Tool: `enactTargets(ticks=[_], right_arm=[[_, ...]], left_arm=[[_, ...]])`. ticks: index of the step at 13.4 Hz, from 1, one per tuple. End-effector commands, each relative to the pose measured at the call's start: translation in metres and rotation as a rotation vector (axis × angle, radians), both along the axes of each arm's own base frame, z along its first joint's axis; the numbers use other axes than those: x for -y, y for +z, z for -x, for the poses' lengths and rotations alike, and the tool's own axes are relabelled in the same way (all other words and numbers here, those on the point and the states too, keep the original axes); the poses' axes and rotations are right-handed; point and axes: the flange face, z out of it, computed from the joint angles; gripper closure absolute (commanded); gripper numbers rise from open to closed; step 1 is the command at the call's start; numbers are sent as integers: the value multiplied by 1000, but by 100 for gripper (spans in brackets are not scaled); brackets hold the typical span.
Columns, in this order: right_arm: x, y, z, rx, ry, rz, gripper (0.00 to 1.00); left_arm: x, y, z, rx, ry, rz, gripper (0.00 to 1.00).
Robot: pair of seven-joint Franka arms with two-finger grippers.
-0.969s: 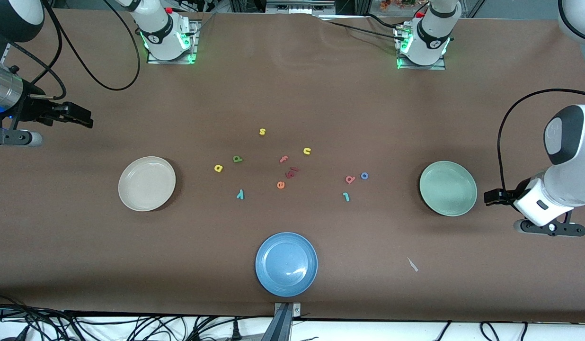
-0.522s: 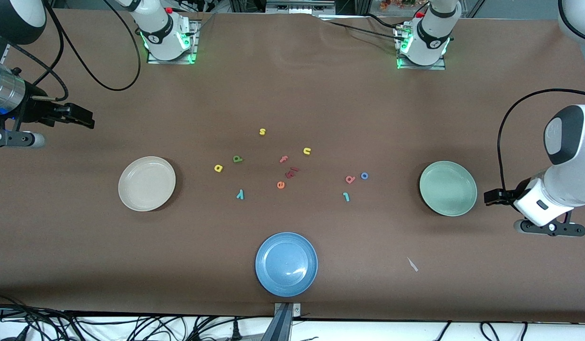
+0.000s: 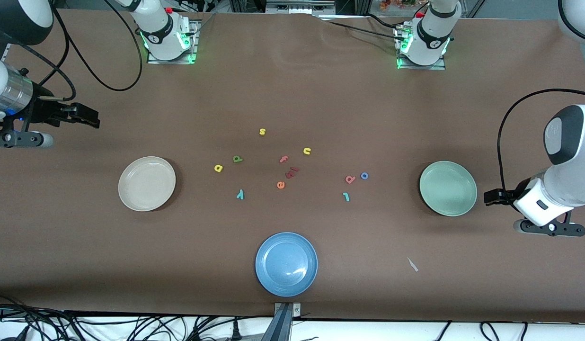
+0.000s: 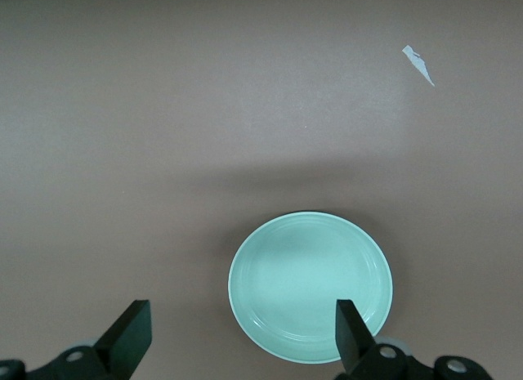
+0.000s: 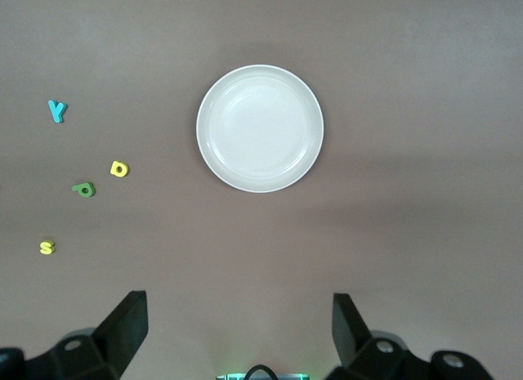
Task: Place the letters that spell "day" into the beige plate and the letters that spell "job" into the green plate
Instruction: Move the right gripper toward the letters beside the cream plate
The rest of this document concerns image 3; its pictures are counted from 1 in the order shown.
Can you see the green plate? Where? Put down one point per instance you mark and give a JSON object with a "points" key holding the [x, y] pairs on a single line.
{"points": [[447, 188]]}

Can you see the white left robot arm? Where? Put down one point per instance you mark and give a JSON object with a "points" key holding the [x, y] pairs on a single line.
{"points": [[569, 180]]}

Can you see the beige plate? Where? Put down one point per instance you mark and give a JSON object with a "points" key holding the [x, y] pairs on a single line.
{"points": [[146, 183]]}

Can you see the blue plate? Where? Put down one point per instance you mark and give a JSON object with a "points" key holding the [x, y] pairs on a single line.
{"points": [[286, 264]]}

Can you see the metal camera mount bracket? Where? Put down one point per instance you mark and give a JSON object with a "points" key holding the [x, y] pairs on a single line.
{"points": [[284, 327]]}

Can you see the orange flower decoration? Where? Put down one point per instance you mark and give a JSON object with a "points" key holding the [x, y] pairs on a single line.
{"points": [[396, 4]]}

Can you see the grey metal box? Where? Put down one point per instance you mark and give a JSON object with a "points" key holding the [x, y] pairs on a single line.
{"points": [[297, 5]]}

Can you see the black power plug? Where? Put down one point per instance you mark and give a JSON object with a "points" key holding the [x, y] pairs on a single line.
{"points": [[235, 331]]}

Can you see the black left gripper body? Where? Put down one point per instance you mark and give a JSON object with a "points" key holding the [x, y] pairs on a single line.
{"points": [[508, 196]]}

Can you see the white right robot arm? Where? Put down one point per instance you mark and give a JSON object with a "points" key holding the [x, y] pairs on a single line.
{"points": [[162, 33]]}

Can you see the brown table cover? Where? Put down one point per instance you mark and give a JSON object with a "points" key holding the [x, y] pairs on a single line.
{"points": [[292, 94]]}

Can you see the white paper scrap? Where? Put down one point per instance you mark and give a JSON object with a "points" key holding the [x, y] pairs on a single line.
{"points": [[412, 264]]}

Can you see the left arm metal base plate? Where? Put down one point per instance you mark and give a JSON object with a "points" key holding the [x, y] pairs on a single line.
{"points": [[422, 67]]}

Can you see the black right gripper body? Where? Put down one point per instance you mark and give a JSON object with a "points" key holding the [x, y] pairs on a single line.
{"points": [[38, 112]]}

